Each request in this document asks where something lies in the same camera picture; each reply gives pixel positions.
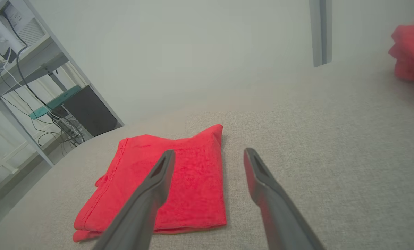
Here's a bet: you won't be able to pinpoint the white paper sign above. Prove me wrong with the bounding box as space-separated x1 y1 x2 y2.
3 1 33 34

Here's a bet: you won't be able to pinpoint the black computer tower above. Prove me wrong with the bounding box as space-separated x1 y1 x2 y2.
62 85 123 137

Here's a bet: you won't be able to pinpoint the red shorts with white stripe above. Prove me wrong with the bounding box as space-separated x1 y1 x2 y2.
388 20 414 97

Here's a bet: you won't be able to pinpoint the wide white partition panel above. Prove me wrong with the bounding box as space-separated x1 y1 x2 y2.
30 0 315 126

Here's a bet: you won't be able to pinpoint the grey double partition post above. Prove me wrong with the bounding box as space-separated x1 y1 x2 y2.
309 0 333 67

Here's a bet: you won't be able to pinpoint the thick black desk cable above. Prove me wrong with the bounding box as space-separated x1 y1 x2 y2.
0 10 60 113

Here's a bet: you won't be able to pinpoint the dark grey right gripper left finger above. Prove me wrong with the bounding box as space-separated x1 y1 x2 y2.
92 149 176 250

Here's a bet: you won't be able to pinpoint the red Bulls basketball jersey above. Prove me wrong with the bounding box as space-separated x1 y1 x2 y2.
72 124 228 243

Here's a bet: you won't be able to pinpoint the narrow white partition panel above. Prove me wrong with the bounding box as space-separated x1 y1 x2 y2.
332 0 414 64

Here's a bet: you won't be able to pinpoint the white metal railing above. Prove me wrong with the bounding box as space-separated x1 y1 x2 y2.
0 118 44 190

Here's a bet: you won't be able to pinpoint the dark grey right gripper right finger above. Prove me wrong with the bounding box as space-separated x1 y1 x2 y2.
243 148 326 250

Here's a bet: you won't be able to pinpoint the white desk cable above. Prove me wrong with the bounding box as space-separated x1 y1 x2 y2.
1 59 82 138

